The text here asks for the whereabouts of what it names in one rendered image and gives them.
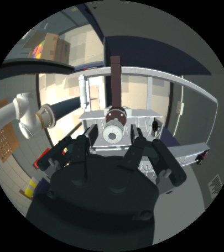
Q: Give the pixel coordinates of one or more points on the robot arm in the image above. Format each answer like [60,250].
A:
[25,116]

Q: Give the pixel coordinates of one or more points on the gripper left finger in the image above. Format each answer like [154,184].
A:
[54,152]

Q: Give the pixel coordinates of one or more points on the grey vending deck frame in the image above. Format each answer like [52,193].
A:
[182,82]

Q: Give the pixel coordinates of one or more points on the brown pegboard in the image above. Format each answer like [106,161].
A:
[4,139]

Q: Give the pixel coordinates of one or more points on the grey vent grille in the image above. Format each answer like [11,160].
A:
[215,186]

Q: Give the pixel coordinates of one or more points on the white cylinder pin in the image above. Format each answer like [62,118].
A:
[82,90]

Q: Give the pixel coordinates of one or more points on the beige wall outlet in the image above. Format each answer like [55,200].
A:
[179,107]

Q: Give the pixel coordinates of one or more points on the open cardboard box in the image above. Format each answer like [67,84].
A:
[50,48]

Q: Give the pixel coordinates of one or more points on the white knurled spiral knob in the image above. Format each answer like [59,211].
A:
[112,133]

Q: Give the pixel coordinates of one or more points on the brown lever bar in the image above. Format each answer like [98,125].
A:
[115,88]

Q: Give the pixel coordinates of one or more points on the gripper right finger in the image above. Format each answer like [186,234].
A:
[168,163]

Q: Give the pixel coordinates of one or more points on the black magenta pin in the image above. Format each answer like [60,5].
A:
[200,157]

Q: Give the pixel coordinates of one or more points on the yellow white carton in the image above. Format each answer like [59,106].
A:
[31,188]

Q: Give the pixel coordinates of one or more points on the black round knob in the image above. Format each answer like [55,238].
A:
[155,126]

